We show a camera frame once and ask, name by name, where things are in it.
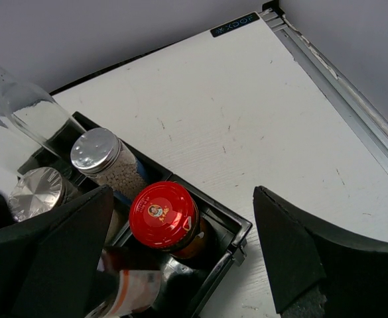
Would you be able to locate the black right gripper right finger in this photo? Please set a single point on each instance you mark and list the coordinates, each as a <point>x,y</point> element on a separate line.
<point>318,269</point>

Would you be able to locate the silver lid spice jar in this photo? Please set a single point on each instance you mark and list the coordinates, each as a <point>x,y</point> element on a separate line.
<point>38,191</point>

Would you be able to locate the blue label spice jar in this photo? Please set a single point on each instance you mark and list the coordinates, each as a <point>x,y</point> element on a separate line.
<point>105,159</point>

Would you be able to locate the black three-compartment tray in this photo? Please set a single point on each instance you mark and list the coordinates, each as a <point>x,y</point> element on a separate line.
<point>151,283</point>

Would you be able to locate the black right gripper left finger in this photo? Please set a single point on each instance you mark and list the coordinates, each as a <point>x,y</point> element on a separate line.
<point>48,264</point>

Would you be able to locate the right table logo sticker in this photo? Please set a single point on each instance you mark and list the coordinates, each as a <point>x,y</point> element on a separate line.
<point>234,24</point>

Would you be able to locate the glass bottle with dark sauce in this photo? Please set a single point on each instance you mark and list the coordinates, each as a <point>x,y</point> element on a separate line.
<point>35,131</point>

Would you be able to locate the red lid sauce jar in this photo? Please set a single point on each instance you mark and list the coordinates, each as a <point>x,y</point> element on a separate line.
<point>165,217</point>

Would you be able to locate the aluminium table frame rail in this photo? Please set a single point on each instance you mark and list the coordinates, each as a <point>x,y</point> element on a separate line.
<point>361,116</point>

